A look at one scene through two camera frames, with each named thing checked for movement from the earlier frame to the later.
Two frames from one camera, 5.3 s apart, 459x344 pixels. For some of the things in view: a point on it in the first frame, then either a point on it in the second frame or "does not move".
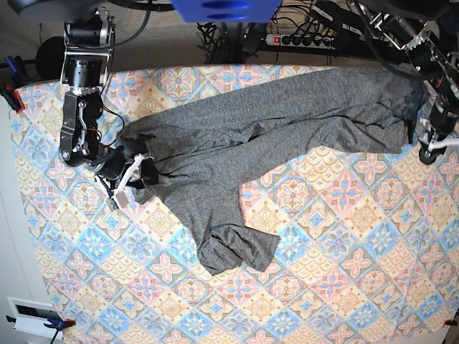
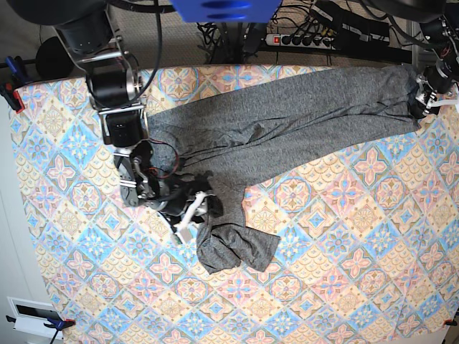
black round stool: x=50 y=57 does not move
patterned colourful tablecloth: x=368 y=242 does not move
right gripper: x=433 y=142 to x=425 y=102
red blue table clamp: x=16 y=75 does not move
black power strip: x=313 y=41 does not move
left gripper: x=115 y=173 to x=188 y=208
